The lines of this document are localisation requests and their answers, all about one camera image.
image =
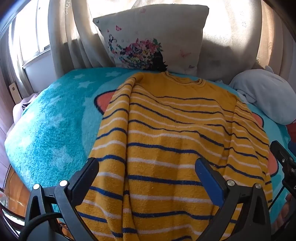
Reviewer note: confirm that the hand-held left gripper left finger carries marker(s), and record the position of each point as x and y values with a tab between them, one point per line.
79	185

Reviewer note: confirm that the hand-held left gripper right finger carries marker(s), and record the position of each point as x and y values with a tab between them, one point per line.
208	178

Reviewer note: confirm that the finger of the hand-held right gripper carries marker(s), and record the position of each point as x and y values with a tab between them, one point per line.
278	151

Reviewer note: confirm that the yellow striped sweater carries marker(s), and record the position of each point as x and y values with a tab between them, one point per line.
161	139

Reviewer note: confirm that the person's right hand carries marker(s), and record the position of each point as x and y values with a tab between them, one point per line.
286	210

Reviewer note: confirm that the red cloth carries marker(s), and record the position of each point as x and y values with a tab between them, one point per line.
291	132

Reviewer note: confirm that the light blue plush pillow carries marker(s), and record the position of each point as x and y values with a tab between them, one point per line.
266	92

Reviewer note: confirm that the turquoise star blanket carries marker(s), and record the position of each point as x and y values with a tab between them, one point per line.
46	127

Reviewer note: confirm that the lilac cloth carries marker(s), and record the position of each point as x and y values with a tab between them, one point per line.
24	104

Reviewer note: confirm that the beige curtain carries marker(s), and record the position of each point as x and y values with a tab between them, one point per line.
69	34

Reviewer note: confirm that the window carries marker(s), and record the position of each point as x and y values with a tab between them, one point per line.
30	34

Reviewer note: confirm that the white floral pillow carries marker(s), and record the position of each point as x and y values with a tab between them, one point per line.
150	27

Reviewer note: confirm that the white wall switch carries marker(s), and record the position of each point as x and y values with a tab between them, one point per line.
13	91

